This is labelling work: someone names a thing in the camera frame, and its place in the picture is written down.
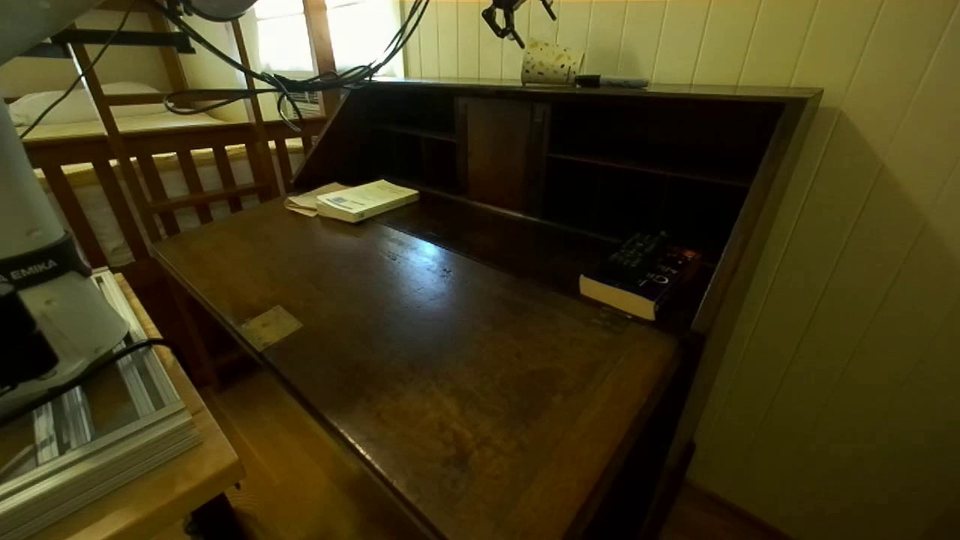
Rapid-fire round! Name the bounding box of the black cover paperback book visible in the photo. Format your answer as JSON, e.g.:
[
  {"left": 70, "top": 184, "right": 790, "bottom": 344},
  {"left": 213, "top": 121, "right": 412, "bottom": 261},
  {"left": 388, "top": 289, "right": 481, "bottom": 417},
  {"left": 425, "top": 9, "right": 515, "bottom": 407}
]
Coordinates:
[{"left": 575, "top": 228, "right": 709, "bottom": 324}]

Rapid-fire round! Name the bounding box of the black metal bar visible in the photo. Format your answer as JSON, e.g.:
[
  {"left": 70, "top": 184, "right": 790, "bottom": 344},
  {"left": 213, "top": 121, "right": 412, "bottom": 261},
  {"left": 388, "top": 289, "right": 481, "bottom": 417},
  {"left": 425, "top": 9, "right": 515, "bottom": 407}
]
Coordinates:
[{"left": 53, "top": 24, "right": 198, "bottom": 57}]

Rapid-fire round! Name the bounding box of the dark wooden secretary desk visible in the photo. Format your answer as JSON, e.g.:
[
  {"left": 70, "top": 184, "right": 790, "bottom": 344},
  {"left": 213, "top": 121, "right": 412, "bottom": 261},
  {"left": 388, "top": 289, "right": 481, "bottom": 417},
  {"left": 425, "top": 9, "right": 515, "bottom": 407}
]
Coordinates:
[{"left": 147, "top": 76, "right": 825, "bottom": 540}]

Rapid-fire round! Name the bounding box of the light wooden side table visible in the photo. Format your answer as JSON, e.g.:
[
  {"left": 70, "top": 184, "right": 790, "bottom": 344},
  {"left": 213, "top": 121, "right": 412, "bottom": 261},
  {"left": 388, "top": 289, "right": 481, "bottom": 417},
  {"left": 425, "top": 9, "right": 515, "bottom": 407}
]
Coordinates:
[{"left": 27, "top": 274, "right": 247, "bottom": 540}]

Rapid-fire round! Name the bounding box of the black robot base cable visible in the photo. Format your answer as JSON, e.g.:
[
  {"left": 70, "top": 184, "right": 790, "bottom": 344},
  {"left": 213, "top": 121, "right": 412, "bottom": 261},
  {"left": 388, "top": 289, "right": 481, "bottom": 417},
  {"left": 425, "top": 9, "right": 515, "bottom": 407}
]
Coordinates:
[{"left": 0, "top": 336, "right": 175, "bottom": 424}]

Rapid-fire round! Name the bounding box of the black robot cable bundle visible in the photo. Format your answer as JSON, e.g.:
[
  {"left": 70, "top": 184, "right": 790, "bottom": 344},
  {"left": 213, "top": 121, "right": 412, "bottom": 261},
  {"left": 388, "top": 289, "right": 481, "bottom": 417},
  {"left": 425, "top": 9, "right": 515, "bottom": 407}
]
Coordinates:
[{"left": 147, "top": 0, "right": 434, "bottom": 154}]

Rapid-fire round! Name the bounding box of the thin black hanging cable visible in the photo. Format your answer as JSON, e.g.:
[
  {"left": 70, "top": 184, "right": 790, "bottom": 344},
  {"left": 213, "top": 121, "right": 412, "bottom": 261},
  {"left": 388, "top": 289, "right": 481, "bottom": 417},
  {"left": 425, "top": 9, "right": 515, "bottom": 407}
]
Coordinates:
[{"left": 9, "top": 0, "right": 137, "bottom": 145}]

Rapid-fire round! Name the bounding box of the tan patch on desk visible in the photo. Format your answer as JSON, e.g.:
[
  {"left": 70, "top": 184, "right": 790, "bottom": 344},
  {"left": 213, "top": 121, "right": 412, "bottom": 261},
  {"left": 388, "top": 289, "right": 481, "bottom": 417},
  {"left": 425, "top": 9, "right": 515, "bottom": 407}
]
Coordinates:
[{"left": 237, "top": 302, "right": 305, "bottom": 355}]

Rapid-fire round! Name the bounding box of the wooden slatted chair back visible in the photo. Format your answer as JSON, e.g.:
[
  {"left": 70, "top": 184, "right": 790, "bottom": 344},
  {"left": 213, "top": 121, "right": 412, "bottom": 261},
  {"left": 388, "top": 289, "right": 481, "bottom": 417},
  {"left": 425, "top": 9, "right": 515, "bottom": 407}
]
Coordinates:
[{"left": 16, "top": 114, "right": 331, "bottom": 274}]

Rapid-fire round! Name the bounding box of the white pillow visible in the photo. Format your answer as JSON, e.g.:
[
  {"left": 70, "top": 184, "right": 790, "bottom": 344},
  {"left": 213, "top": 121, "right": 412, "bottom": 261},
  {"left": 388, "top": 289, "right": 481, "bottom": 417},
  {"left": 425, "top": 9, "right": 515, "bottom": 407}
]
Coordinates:
[{"left": 2, "top": 80, "right": 178, "bottom": 130}]

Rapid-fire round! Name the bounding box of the brown paper envelope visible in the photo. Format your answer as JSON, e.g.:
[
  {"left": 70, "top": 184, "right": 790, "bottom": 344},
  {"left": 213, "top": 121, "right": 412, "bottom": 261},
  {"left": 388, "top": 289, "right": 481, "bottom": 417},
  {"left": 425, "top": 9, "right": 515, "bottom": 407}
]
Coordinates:
[{"left": 281, "top": 179, "right": 348, "bottom": 219}]

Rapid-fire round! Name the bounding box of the white paperback book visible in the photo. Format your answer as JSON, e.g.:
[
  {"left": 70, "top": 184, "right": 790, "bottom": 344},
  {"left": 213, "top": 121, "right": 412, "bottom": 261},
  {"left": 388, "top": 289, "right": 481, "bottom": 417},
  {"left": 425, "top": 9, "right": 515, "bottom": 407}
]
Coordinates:
[{"left": 311, "top": 176, "right": 423, "bottom": 226}]

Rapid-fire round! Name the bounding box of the white window air conditioner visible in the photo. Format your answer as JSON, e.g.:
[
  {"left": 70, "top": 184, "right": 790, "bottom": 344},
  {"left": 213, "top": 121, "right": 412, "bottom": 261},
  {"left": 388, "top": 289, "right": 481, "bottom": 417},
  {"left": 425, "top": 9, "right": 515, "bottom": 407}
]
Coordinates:
[{"left": 274, "top": 84, "right": 328, "bottom": 121}]

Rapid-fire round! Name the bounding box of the bright window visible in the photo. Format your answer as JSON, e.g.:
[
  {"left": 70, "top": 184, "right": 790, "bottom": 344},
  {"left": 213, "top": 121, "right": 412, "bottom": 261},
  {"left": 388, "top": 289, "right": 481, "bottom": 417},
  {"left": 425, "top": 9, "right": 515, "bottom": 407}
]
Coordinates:
[{"left": 250, "top": 0, "right": 405, "bottom": 84}]

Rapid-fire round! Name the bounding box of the aluminium profile base frame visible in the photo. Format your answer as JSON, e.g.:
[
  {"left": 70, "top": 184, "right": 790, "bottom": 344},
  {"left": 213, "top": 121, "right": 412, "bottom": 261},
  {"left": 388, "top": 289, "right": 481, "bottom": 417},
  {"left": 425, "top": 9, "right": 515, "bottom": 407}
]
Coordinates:
[{"left": 0, "top": 265, "right": 201, "bottom": 540}]

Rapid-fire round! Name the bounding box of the white patterned paper coffee cup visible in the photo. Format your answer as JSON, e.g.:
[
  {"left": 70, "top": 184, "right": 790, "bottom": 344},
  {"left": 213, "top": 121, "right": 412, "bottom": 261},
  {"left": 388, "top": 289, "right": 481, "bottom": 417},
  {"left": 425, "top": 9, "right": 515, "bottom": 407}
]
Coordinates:
[{"left": 518, "top": 39, "right": 588, "bottom": 90}]

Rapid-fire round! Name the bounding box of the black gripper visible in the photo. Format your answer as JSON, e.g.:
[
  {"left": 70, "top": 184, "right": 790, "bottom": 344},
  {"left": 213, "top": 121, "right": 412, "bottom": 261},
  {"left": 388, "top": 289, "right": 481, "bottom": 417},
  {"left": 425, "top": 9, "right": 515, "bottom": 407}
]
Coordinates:
[{"left": 481, "top": 0, "right": 562, "bottom": 50}]

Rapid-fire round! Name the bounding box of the white bed mattress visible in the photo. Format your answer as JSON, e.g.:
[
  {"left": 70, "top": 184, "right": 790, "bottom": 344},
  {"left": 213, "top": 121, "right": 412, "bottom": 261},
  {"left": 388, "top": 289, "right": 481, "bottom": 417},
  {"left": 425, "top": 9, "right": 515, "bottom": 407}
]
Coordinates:
[{"left": 18, "top": 103, "right": 308, "bottom": 193}]

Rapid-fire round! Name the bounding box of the wooden bunk ladder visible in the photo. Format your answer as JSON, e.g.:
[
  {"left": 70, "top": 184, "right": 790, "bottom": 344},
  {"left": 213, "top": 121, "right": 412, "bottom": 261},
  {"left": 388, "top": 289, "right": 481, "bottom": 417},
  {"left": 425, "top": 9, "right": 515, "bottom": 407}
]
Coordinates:
[{"left": 49, "top": 0, "right": 288, "bottom": 250}]

